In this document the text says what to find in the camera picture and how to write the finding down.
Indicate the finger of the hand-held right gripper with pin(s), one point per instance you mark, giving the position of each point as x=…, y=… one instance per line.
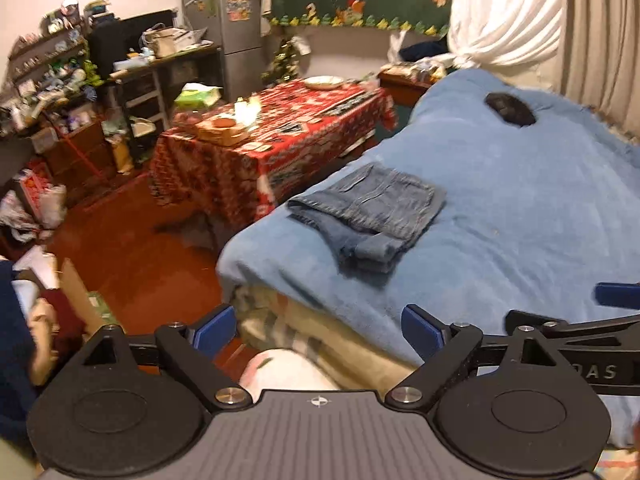
x=617, y=295
x=590, y=329

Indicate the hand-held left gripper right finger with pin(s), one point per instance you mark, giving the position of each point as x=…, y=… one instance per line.
x=420, y=330

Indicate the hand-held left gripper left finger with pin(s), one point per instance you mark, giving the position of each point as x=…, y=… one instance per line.
x=216, y=329

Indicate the blue denim shorts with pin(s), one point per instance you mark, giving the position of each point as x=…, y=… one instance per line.
x=380, y=200

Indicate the white pink cloth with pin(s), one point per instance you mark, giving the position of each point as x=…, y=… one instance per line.
x=290, y=372

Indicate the beige striped bedding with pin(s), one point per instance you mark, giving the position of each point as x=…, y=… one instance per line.
x=320, y=325

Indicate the light blue fleece blanket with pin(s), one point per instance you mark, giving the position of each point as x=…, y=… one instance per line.
x=525, y=200

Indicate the cardboard box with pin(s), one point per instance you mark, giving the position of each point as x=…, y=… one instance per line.
x=77, y=295

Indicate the red patterned tablecloth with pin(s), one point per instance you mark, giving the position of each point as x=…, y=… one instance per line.
x=240, y=175

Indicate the wooden tray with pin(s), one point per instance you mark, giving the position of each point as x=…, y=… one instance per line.
x=222, y=130

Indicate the person's dark blue clothing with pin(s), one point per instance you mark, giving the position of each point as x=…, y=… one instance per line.
x=12, y=360

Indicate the white plastic bag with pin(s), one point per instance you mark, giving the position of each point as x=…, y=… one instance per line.
x=45, y=205

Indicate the dark cloth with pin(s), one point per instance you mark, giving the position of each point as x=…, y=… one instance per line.
x=510, y=107

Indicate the green tissue pack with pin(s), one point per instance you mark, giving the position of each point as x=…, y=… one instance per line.
x=197, y=96

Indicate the wooden side table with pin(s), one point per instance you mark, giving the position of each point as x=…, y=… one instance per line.
x=400, y=87

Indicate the dark desk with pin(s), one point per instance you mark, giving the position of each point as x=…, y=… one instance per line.
x=170, y=72

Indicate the beige striped curtain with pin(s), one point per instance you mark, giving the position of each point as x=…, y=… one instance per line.
x=600, y=35

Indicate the white plate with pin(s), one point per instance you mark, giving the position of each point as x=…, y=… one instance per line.
x=323, y=82

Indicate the small decorated tree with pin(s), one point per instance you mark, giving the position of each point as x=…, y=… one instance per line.
x=285, y=62

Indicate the grey refrigerator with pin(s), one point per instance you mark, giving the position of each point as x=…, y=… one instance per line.
x=240, y=50

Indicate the cluttered wooden shelf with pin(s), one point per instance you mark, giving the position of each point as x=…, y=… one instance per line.
x=45, y=75

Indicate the white curtain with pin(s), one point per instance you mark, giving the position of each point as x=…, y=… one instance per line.
x=505, y=10

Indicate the black monitor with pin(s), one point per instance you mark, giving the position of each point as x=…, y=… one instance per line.
x=125, y=35

